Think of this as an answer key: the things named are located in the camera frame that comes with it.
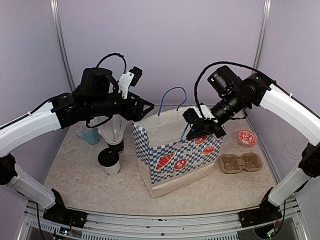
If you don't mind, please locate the red patterned small bowl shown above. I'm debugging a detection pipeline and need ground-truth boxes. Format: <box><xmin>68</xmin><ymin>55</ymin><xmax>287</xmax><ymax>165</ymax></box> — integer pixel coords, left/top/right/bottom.
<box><xmin>237</xmin><ymin>129</ymin><xmax>258</xmax><ymax>147</ymax></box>

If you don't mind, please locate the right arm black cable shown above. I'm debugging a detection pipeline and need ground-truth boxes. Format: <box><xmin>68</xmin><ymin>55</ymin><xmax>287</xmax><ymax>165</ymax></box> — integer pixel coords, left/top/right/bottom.
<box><xmin>193</xmin><ymin>61</ymin><xmax>320</xmax><ymax>121</ymax></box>

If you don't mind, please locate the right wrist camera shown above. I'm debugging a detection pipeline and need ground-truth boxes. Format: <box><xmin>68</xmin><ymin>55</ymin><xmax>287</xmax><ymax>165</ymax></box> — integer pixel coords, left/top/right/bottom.
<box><xmin>192</xmin><ymin>104</ymin><xmax>215</xmax><ymax>120</ymax></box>

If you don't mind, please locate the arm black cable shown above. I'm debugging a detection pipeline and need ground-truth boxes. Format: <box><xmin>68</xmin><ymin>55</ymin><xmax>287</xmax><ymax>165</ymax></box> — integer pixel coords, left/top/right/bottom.
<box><xmin>193</xmin><ymin>61</ymin><xmax>320</xmax><ymax>121</ymax></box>
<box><xmin>0</xmin><ymin>52</ymin><xmax>127</xmax><ymax>131</ymax></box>

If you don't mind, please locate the checkered paper takeout bag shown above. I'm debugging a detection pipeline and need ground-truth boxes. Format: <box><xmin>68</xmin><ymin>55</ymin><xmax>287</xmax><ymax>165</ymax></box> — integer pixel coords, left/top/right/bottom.
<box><xmin>132</xmin><ymin>103</ymin><xmax>223</xmax><ymax>199</ymax></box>

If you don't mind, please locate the aluminium corner post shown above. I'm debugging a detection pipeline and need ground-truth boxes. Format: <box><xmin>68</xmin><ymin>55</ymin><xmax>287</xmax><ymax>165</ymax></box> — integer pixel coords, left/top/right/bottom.
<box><xmin>253</xmin><ymin>0</ymin><xmax>272</xmax><ymax>69</ymax></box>
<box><xmin>50</xmin><ymin>0</ymin><xmax>76</xmax><ymax>92</ymax></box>

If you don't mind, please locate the left aluminium corner post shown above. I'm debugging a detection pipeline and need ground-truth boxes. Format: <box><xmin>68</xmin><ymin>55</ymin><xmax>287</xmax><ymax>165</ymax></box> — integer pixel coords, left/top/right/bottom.
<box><xmin>50</xmin><ymin>0</ymin><xmax>76</xmax><ymax>92</ymax></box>

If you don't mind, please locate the brown cardboard cup carrier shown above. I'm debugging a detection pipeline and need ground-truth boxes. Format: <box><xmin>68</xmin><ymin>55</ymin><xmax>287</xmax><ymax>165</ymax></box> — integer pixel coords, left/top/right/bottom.
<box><xmin>218</xmin><ymin>152</ymin><xmax>263</xmax><ymax>174</ymax></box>

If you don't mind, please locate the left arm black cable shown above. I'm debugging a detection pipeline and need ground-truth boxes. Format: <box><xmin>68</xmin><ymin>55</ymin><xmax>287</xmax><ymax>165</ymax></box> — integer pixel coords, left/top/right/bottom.
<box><xmin>0</xmin><ymin>52</ymin><xmax>127</xmax><ymax>131</ymax></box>

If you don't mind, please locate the aluminium front rail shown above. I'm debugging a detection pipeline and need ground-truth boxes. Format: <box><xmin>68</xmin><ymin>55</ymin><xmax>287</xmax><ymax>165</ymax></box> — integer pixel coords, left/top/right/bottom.
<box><xmin>15</xmin><ymin>199</ymin><xmax>310</xmax><ymax>240</ymax></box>

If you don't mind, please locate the bundle of wrapped white straws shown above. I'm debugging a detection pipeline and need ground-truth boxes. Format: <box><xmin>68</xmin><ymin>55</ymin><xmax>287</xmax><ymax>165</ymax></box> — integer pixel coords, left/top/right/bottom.
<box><xmin>97</xmin><ymin>114</ymin><xmax>129</xmax><ymax>145</ymax></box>

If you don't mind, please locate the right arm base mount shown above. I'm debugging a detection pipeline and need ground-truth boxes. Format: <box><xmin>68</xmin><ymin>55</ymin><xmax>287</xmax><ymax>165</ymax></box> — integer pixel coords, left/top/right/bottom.
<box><xmin>238</xmin><ymin>187</ymin><xmax>283</xmax><ymax>228</ymax></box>

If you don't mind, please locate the right aluminium corner post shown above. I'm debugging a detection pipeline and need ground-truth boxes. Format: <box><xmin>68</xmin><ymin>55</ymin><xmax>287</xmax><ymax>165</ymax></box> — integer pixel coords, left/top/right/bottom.
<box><xmin>253</xmin><ymin>0</ymin><xmax>272</xmax><ymax>69</ymax></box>

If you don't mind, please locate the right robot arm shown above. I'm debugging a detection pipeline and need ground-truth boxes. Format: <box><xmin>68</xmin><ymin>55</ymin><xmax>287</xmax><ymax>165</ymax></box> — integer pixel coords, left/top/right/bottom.
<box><xmin>182</xmin><ymin>61</ymin><xmax>320</xmax><ymax>222</ymax></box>

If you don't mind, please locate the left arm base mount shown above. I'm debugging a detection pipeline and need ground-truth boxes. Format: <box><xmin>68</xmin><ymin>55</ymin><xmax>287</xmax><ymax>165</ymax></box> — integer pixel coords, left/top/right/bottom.
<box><xmin>43</xmin><ymin>188</ymin><xmax>88</xmax><ymax>229</ymax></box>

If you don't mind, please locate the light blue ceramic mug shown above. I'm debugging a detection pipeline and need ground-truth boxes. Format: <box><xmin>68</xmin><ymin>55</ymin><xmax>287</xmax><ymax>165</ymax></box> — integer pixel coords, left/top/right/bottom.
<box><xmin>75</xmin><ymin>122</ymin><xmax>100</xmax><ymax>145</ymax></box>

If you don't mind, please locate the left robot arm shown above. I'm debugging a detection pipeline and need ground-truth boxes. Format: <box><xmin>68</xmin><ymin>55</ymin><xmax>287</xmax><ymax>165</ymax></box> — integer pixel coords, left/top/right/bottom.
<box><xmin>0</xmin><ymin>67</ymin><xmax>155</xmax><ymax>223</ymax></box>

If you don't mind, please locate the black paper cup with straws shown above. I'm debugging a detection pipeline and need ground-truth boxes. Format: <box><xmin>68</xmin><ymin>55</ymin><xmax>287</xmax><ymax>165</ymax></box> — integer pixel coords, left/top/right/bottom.
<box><xmin>107</xmin><ymin>138</ymin><xmax>125</xmax><ymax>155</ymax></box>

